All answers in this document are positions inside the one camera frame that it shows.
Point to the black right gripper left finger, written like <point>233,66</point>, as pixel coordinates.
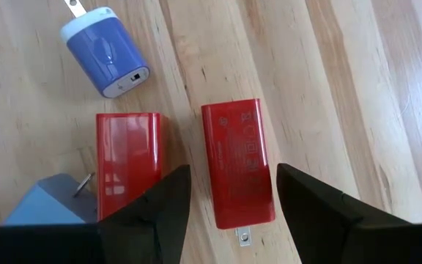
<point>152,220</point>

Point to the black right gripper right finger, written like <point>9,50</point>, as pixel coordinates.
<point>317,220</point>

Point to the red wall charger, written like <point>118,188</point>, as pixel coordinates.
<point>128,161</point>
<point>238,165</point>

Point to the light blue cube charger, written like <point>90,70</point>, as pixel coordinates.
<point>46,205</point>

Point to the small purple wall charger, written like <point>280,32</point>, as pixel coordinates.
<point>104,55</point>

